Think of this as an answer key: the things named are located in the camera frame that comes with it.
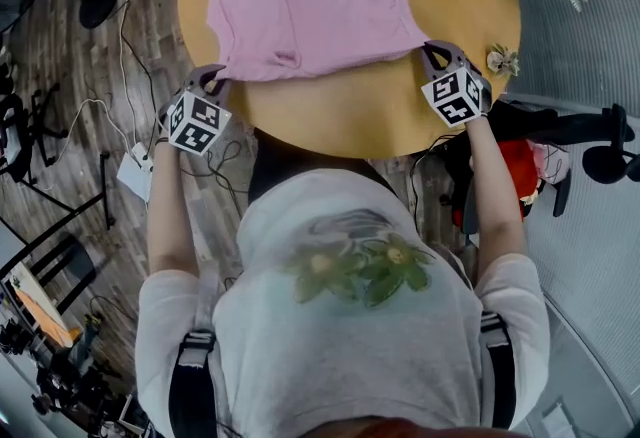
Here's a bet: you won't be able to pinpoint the white power strip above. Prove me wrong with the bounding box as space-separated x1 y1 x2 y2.
130 141 155 173

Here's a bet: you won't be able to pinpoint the pink bag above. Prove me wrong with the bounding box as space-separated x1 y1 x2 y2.
529 140 571 185

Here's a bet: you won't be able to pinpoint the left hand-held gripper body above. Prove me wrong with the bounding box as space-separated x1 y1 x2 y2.
158 90 233 156

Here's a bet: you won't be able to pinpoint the black low-back office chair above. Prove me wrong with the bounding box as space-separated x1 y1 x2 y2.
0 83 71 185

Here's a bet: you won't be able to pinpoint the person's right forearm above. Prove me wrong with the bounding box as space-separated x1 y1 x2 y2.
464 115 527 262

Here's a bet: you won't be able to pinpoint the red plush toy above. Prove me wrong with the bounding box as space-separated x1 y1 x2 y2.
494 138 546 222

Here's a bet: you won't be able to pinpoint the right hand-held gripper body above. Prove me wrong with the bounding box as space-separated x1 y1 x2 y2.
421 67 494 129

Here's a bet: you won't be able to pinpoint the black stool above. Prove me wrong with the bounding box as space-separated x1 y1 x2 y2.
29 233 99 315

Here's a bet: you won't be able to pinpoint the orange cloth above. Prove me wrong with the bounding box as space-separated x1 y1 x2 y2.
14 285 76 347

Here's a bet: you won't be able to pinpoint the small white round table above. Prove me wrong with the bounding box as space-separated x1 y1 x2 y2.
0 260 81 350

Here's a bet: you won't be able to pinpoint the small pale flower ornament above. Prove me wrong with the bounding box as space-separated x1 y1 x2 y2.
486 43 521 78

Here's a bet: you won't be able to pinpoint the person's left forearm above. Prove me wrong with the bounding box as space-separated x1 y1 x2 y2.
146 138 201 277

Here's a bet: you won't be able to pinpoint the black harness strap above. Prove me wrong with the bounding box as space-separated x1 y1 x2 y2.
479 310 516 430
168 330 217 438

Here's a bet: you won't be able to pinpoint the white flat box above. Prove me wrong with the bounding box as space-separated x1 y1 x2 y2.
116 153 153 202

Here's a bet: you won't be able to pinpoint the person's black trousers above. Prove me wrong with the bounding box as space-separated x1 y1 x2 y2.
248 128 396 207

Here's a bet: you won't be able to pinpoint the pink long-sleeve shirt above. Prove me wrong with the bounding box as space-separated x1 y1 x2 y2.
206 0 432 83

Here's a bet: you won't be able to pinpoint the black floor cable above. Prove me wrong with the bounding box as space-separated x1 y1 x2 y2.
119 0 161 147

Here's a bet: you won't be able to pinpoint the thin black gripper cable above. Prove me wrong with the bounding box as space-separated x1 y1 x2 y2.
408 133 469 232
177 140 251 207

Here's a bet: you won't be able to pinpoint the thin white floor cable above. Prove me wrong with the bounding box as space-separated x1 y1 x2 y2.
37 98 134 192

